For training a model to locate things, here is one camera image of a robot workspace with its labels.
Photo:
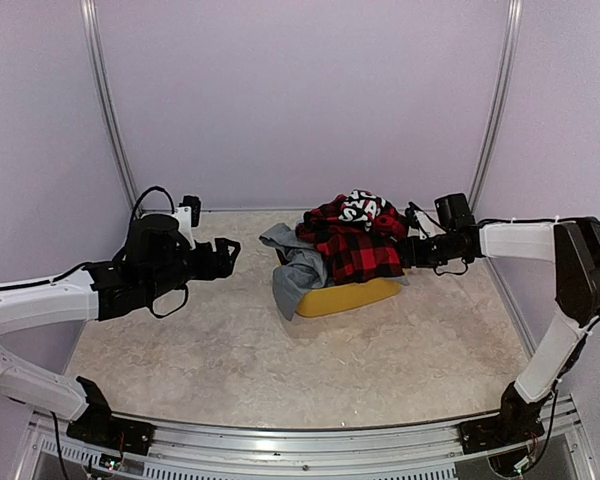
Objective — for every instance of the left aluminium corner post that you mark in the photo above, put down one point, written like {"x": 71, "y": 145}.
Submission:
{"x": 88, "y": 9}

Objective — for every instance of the red black plaid shirt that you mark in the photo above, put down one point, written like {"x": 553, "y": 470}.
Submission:
{"x": 358, "y": 236}

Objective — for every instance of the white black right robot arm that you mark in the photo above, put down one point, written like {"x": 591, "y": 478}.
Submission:
{"x": 572, "y": 246}

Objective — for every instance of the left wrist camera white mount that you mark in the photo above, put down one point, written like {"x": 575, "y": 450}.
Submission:
{"x": 188, "y": 216}

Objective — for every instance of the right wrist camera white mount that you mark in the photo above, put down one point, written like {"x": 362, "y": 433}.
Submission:
{"x": 422, "y": 222}

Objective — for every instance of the aluminium corner post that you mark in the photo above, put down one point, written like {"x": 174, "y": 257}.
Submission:
{"x": 498, "y": 103}
{"x": 88, "y": 9}

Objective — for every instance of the right aluminium corner post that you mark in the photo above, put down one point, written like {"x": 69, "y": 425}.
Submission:
{"x": 498, "y": 103}

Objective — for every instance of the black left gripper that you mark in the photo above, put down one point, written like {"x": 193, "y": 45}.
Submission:
{"x": 224, "y": 264}

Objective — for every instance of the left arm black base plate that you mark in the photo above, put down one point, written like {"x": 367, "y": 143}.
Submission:
{"x": 114, "y": 433}

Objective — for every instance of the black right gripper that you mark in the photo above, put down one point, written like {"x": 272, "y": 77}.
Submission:
{"x": 412, "y": 255}

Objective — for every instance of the yellow plastic basket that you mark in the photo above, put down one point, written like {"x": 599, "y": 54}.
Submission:
{"x": 340, "y": 298}

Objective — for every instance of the aluminium front frame rail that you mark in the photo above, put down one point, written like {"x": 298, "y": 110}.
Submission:
{"x": 429, "y": 450}

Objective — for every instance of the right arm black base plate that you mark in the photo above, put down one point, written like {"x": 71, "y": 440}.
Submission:
{"x": 490, "y": 433}

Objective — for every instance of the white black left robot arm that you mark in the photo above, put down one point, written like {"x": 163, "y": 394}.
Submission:
{"x": 159, "y": 256}

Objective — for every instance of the grey button shirt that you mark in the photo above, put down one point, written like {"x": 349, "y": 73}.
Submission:
{"x": 302, "y": 268}

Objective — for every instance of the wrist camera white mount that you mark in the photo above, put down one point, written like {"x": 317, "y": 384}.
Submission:
{"x": 188, "y": 216}
{"x": 422, "y": 222}

